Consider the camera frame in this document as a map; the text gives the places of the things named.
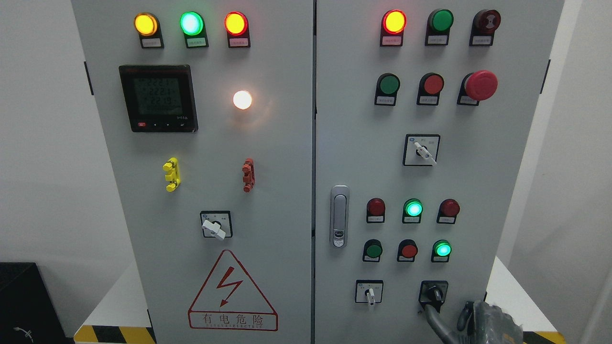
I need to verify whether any black knob selector switch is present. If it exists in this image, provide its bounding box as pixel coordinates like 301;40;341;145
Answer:
419;280;448;313

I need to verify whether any red terminal connector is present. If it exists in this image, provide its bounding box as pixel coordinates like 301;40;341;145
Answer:
242;158;255;193

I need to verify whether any dark red light middle left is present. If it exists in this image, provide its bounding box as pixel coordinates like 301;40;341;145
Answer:
366;198;385;224

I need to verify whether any dark red light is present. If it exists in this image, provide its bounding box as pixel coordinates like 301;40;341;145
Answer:
366;198;385;224
437;199;460;225

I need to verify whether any white glowing indicator light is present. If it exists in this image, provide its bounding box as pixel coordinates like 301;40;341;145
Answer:
232;90;253;110

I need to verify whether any green push button lower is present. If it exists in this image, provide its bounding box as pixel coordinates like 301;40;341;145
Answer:
361;239;383;263

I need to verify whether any green push button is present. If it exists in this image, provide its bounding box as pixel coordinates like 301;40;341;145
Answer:
361;239;383;263
374;73;400;106

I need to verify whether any green lit light middle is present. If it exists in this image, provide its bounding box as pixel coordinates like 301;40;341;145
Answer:
402;198;423;224

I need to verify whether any left grey cabinet door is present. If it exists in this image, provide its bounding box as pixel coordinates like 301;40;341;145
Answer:
72;0;314;344

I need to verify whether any grey cabinet door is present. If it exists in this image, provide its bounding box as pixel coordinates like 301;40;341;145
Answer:
313;0;564;344
72;0;314;344

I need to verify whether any green push button upper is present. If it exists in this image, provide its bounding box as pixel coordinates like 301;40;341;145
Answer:
374;73;400;106

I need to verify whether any red push button lower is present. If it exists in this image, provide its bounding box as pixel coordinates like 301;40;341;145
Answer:
396;239;419;263

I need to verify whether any red push button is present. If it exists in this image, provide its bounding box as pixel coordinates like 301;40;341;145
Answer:
396;239;419;263
416;73;445;106

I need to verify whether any yellow terminal connector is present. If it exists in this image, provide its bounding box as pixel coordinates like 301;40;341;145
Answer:
163;157;181;193

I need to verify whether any right grey cabinet door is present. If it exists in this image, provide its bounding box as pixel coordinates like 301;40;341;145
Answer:
313;0;564;344

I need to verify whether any dark red light middle right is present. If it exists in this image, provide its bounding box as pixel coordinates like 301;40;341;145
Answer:
437;199;460;225

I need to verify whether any red electrical hazard warning sticker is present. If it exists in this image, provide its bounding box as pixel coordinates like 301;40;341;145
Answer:
188;249;278;331

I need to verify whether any red push button upper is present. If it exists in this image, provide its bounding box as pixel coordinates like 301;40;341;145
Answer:
416;73;445;106

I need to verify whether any green lit button lower right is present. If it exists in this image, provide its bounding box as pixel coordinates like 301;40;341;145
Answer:
431;239;452;263

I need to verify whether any red-ringed indicator light left door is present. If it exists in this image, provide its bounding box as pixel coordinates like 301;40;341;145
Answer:
224;11;251;48

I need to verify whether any black digital power meter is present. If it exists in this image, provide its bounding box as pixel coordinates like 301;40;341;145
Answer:
119;64;198;132

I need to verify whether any red-ringed lit light right door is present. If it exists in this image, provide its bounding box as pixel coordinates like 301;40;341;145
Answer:
380;9;407;46

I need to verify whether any green lit indicator light top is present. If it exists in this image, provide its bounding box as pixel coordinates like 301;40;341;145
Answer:
180;11;208;48

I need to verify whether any red emergency stop mushroom button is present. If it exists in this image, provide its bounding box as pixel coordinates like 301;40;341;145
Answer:
457;70;498;106

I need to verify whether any green unlit light top right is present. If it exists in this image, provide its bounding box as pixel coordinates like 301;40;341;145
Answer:
425;9;454;46

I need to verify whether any yellow indicator light top left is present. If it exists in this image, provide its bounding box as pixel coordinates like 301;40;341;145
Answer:
134;12;164;49

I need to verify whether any white base platform hazard striped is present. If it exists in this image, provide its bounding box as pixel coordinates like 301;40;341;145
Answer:
74;258;566;344

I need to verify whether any black box bottom left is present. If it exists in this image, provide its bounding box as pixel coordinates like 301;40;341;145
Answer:
0;263;67;344

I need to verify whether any silver door lock handle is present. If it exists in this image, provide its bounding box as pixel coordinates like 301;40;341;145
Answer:
330;185;350;248

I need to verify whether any white-handled selector switch left door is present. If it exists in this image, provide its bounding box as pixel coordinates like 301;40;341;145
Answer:
200;211;233;240

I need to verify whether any white-handled selector switch upper right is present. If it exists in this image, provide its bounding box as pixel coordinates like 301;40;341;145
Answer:
403;134;441;166

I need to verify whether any white-handled selector switch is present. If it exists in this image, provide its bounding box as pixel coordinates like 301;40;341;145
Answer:
403;134;441;166
354;279;384;312

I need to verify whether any white-handled selector switch lower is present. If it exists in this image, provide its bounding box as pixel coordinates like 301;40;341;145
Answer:
354;279;384;312

